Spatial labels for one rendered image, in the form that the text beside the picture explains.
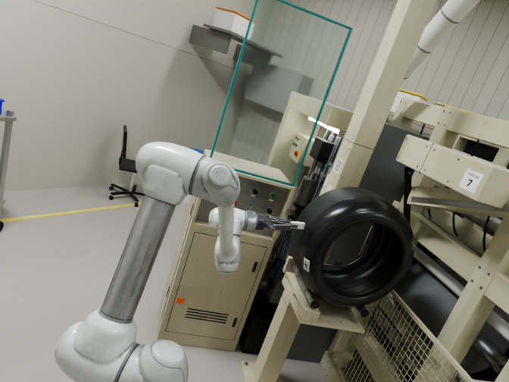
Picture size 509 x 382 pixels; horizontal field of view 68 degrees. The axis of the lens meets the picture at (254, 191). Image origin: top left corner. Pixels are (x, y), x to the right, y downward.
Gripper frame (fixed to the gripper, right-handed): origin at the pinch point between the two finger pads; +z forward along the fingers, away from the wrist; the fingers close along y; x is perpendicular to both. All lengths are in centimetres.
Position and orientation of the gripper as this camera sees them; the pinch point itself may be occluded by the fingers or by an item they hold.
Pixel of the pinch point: (297, 225)
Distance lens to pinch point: 178.6
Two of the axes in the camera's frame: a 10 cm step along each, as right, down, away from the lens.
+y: -1.7, -3.4, 9.2
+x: -1.7, 9.3, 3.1
